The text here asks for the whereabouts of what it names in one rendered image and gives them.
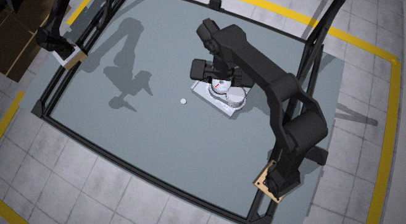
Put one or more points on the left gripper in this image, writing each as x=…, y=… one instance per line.
x=201, y=71

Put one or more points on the white gear with red arrow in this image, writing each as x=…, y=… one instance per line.
x=221, y=88

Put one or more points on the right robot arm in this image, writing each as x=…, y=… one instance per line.
x=48, y=37

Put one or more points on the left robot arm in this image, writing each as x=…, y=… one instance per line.
x=295, y=137

